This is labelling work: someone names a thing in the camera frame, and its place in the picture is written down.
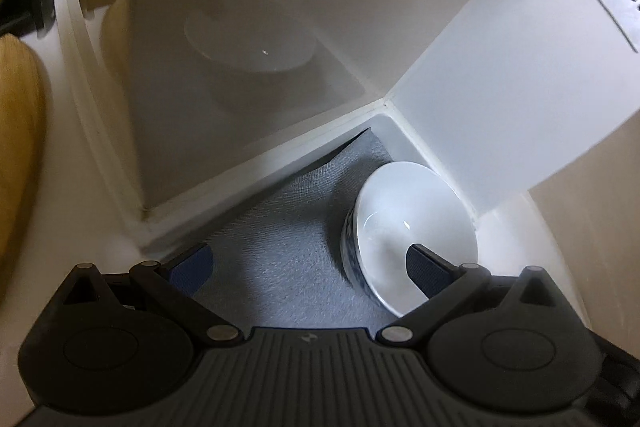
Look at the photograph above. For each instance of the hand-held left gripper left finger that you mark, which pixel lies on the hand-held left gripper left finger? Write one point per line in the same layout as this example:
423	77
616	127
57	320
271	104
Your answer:
192	269

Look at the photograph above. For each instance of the wooden cutting board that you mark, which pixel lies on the wooden cutting board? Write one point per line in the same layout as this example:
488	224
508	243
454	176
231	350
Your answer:
17	132

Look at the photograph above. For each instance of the grey table mat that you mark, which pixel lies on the grey table mat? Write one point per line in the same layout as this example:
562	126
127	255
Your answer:
280	257

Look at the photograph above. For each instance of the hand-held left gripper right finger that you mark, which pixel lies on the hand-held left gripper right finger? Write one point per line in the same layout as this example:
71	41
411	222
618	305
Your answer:
425	273

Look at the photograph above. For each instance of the white bowl with blue pattern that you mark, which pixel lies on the white bowl with blue pattern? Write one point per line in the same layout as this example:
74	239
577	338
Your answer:
400	207

